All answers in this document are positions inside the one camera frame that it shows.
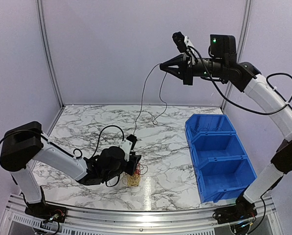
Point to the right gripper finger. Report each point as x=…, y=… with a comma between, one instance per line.
x=174, y=63
x=176, y=72

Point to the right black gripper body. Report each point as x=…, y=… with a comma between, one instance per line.
x=189, y=71

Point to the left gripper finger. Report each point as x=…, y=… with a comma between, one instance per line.
x=136, y=169
x=135, y=158

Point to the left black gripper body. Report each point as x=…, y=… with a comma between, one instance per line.
x=107, y=177

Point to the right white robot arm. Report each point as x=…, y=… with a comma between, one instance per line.
x=222, y=66

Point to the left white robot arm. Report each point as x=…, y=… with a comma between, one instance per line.
x=28, y=142

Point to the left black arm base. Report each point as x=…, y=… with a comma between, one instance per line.
x=46, y=211

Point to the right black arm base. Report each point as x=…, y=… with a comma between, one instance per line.
x=233, y=213

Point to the far blue storage bin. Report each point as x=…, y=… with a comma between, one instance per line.
x=199, y=124

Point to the blue storage bin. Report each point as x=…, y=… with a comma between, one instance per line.
x=199, y=124
x=223, y=179
x=214, y=146

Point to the middle blue storage bin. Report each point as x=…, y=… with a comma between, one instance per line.
x=214, y=146

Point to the near blue storage bin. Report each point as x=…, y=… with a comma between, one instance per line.
x=223, y=179

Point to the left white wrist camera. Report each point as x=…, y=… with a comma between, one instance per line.
x=127, y=145

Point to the aluminium front frame rail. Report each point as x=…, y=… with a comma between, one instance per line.
x=86, y=221

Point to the right aluminium corner post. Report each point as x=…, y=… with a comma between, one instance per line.
x=240, y=46

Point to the aluminium corner post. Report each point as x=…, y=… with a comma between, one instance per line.
x=240, y=46
x=47, y=52

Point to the left aluminium corner post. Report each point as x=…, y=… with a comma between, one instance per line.
x=47, y=52

